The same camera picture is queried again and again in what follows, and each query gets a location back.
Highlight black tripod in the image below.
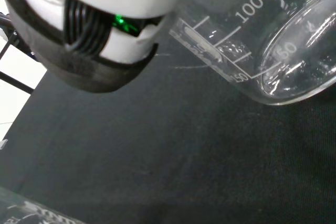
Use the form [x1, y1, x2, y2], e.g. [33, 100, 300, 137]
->
[0, 11, 34, 95]

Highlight black bench cloth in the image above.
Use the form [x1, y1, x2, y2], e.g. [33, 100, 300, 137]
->
[0, 11, 336, 224]

